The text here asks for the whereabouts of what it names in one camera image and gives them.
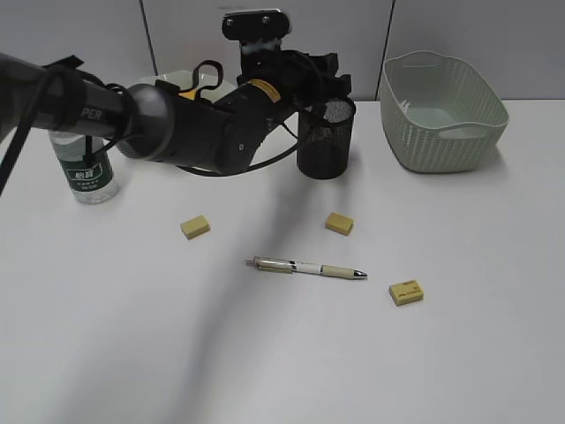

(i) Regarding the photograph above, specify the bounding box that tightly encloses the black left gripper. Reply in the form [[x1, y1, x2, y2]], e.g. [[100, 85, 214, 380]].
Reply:
[[236, 46, 351, 126]]

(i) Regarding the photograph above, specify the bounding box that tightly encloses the white waste paper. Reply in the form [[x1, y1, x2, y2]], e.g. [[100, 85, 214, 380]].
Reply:
[[399, 101, 411, 112]]

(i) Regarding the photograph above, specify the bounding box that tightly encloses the yellow mango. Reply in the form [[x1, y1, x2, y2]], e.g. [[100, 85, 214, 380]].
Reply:
[[178, 89, 196, 100]]

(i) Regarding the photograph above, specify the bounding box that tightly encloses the clear water bottle green label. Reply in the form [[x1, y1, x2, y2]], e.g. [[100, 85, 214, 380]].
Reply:
[[49, 132, 119, 204]]

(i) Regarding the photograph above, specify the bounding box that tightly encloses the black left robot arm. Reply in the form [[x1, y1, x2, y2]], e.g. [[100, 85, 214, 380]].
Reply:
[[1, 49, 351, 176]]

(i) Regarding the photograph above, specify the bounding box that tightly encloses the black mesh pen holder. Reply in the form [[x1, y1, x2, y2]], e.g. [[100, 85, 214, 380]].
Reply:
[[297, 97, 357, 180]]

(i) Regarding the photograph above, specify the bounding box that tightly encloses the pale green wavy glass plate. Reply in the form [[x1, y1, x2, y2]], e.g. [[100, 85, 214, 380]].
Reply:
[[135, 71, 237, 102]]

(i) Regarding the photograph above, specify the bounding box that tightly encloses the pale green plastic basket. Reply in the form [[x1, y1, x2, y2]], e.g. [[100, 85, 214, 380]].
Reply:
[[380, 50, 509, 173]]

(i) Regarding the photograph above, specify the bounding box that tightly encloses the yellow eraser middle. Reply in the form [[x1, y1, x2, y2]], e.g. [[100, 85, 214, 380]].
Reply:
[[325, 212, 354, 236]]

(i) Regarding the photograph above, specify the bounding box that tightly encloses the yellow eraser left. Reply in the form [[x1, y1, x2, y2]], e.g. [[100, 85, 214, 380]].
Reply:
[[180, 215, 210, 239]]

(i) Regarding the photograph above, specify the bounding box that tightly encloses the beige grip pen middle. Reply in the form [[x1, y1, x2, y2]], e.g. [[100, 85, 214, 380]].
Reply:
[[245, 256, 368, 280]]

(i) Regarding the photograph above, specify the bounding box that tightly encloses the yellow printed eraser right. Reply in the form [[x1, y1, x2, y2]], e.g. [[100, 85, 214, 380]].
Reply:
[[388, 280, 424, 307]]

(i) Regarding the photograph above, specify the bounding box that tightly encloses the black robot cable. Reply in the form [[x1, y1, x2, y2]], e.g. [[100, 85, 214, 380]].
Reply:
[[0, 55, 301, 198]]

